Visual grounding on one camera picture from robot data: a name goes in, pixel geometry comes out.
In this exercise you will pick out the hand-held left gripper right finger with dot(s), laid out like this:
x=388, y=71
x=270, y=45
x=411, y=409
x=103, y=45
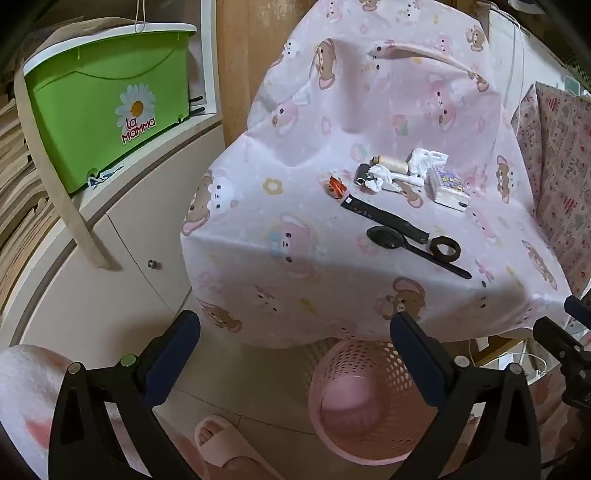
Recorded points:
x=415, y=355

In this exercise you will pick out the green plastic storage box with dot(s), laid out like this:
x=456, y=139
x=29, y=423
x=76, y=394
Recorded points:
x=92, y=92

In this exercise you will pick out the small black cylinder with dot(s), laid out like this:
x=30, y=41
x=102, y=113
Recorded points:
x=361, y=174

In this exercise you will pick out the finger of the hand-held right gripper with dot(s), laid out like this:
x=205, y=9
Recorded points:
x=577, y=307
x=554, y=337

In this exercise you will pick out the black plastic spoon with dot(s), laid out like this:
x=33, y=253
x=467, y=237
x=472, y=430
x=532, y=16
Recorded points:
x=392, y=237

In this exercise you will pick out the person's foot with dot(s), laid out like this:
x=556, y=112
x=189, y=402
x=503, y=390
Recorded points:
x=210, y=423

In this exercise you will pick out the white shelf cabinet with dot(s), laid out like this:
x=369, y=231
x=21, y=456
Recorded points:
x=115, y=277

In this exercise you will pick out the small white paper piece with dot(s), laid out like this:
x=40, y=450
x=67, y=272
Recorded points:
x=408, y=179

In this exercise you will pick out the fluffy pink white pants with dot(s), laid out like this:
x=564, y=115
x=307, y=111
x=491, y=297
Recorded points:
x=27, y=392

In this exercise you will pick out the wooden door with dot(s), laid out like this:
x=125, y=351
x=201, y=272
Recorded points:
x=240, y=69

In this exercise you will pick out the patterned pink quilt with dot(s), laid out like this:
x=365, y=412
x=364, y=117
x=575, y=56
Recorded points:
x=558, y=161

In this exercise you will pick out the large white tissue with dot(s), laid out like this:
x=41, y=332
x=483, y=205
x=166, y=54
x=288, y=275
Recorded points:
x=427, y=159

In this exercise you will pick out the pink slipper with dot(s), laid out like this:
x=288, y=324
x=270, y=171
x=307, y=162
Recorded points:
x=214, y=445

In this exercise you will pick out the pink plastic basket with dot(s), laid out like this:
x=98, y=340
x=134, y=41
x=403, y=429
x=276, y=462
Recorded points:
x=323, y=392

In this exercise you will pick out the black rods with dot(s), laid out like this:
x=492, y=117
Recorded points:
x=196, y=110

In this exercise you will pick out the small orange wrapper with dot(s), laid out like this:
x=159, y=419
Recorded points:
x=336, y=184

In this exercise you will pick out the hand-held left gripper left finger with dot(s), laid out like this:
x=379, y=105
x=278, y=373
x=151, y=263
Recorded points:
x=173, y=355

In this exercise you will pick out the beige thread spool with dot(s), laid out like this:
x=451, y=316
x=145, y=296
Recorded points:
x=390, y=164

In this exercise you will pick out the metal cabinet knob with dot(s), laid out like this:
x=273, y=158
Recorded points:
x=152, y=264

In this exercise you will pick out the pink bear print tablecloth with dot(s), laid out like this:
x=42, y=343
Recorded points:
x=300, y=207

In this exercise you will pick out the black strip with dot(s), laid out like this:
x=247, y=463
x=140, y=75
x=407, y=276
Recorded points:
x=383, y=216

